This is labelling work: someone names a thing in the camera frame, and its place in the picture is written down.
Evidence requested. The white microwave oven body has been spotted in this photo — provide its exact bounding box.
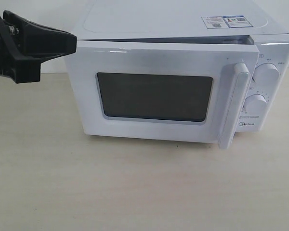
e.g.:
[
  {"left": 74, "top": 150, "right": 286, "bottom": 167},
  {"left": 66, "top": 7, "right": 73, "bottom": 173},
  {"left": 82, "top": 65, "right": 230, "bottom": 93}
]
[{"left": 73, "top": 0, "right": 289, "bottom": 132}]

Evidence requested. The white control knob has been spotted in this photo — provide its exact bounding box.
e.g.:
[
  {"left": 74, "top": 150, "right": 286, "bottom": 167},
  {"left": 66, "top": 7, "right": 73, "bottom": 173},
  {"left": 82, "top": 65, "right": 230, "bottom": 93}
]
[
  {"left": 252, "top": 63, "right": 280, "bottom": 85},
  {"left": 243, "top": 94, "right": 267, "bottom": 115}
]

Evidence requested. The upper white control knob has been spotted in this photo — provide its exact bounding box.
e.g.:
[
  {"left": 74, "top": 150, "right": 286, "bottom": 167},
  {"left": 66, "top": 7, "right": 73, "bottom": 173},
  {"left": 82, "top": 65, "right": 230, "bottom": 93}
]
[{"left": 252, "top": 63, "right": 280, "bottom": 85}]

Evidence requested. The lower white control knob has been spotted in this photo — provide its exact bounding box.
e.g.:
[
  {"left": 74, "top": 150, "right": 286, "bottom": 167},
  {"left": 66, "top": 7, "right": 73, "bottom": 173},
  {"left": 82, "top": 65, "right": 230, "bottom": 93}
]
[{"left": 243, "top": 94, "right": 267, "bottom": 115}]

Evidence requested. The white microwave door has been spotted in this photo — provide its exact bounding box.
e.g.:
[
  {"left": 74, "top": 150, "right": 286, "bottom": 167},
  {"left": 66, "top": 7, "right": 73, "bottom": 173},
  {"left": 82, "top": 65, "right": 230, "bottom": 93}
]
[{"left": 65, "top": 40, "right": 259, "bottom": 149}]

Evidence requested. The blue white label sticker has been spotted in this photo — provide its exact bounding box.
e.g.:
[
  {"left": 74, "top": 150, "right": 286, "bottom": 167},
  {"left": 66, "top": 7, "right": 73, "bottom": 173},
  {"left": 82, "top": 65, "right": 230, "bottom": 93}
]
[{"left": 201, "top": 15, "right": 253, "bottom": 29}]

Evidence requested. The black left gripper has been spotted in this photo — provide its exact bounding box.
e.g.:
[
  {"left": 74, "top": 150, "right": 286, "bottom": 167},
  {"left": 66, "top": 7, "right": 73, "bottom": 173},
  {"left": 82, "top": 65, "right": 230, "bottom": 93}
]
[{"left": 0, "top": 11, "right": 77, "bottom": 84}]

